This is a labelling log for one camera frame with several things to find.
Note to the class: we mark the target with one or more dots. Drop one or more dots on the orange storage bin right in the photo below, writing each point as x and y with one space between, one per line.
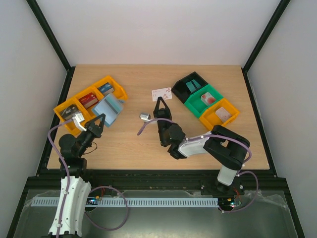
209 118

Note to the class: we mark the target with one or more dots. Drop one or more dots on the black frame post right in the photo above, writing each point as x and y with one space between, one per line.
280 9

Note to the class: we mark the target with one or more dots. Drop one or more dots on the green storage bin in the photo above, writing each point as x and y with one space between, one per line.
196 106

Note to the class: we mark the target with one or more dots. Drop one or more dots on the red white april cards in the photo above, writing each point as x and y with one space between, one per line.
207 99

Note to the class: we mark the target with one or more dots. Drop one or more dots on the black VIP cards stack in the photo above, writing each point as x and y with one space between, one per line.
69 112

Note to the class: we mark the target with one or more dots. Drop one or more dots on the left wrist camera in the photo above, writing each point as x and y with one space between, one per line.
78 118

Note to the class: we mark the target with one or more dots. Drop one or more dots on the red cards stack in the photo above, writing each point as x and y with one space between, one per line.
88 100

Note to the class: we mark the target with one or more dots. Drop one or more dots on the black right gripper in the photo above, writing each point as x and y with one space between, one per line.
161 114

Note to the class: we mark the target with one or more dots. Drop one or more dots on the blue card holder wallet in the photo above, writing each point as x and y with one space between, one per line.
110 106

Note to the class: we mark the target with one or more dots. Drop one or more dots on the white slotted cable duct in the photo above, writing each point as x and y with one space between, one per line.
154 202

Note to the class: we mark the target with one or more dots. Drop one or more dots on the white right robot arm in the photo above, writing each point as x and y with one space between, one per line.
226 146

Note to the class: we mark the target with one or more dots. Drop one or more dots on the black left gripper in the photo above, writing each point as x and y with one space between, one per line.
95 130

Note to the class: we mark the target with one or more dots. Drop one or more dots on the white red puzzle card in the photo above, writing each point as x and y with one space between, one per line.
165 93

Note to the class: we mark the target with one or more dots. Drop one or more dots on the black frame post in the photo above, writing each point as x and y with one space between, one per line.
280 9
36 10

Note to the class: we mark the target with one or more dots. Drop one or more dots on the black storage bin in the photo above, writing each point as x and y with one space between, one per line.
181 91

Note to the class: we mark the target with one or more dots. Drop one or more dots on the teal cards in black bin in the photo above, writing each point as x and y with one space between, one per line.
193 85

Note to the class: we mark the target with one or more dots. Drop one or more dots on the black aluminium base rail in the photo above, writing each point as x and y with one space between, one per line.
156 179

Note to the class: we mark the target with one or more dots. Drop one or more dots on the orange triple bin left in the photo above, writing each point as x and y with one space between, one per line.
103 97

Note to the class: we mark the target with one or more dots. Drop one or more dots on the black frame post left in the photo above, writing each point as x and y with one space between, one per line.
36 10

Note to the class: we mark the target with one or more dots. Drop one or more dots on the blue cards stack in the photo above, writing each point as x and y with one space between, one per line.
106 89

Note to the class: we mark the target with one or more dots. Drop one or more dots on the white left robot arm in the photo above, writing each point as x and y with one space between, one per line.
74 184

